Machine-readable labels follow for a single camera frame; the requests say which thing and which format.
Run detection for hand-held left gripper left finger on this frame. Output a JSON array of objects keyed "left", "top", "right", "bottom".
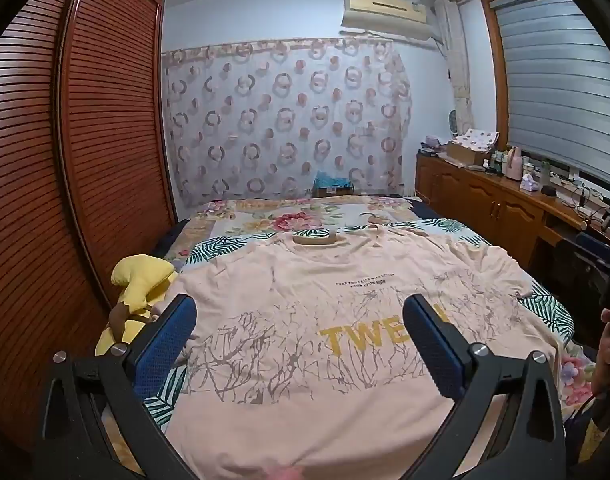
[{"left": 34, "top": 294, "right": 198, "bottom": 480}]

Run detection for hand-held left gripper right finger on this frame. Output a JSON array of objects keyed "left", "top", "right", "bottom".
[{"left": 402, "top": 294, "right": 568, "bottom": 480}]

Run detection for beige printed t-shirt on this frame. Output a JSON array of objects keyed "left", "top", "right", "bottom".
[{"left": 152, "top": 225, "right": 560, "bottom": 480}]

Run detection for yellow plush toy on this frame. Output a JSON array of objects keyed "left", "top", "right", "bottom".
[{"left": 95, "top": 255, "right": 180, "bottom": 357}]

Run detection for green leaf print blanket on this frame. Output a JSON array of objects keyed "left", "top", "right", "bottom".
[{"left": 145, "top": 220, "right": 576, "bottom": 428}]

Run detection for dark blue bedsheet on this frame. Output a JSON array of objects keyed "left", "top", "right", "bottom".
[{"left": 410, "top": 200, "right": 460, "bottom": 233}]

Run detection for pink jug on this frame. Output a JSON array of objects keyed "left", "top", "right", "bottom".
[{"left": 505, "top": 146, "right": 524, "bottom": 180}]

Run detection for wooden sideboard cabinet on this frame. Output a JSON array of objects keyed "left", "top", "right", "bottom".
[{"left": 416, "top": 152, "right": 610, "bottom": 271}]

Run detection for cardboard box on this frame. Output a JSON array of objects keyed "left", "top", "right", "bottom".
[{"left": 445, "top": 140, "right": 486, "bottom": 167}]

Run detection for grey window blind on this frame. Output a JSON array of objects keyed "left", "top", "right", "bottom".
[{"left": 495, "top": 0, "right": 610, "bottom": 181}]

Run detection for box with blue cloth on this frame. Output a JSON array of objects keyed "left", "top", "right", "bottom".
[{"left": 312, "top": 171, "right": 356, "bottom": 198}]

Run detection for wooden louvered wardrobe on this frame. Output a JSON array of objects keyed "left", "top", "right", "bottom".
[{"left": 0, "top": 0, "right": 178, "bottom": 461}]

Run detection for circle print curtain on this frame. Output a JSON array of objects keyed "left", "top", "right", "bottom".
[{"left": 161, "top": 39, "right": 413, "bottom": 208}]

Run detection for cream lace curtain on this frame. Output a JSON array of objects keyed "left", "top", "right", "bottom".
[{"left": 447, "top": 0, "right": 474, "bottom": 133}]

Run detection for cream air conditioner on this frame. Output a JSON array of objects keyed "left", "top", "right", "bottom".
[{"left": 341, "top": 0, "right": 433, "bottom": 41}]

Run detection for black cables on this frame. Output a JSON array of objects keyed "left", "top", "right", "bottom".
[{"left": 565, "top": 185, "right": 610, "bottom": 226}]

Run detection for wooden window frame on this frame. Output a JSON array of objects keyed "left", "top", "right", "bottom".
[{"left": 481, "top": 0, "right": 516, "bottom": 151}]

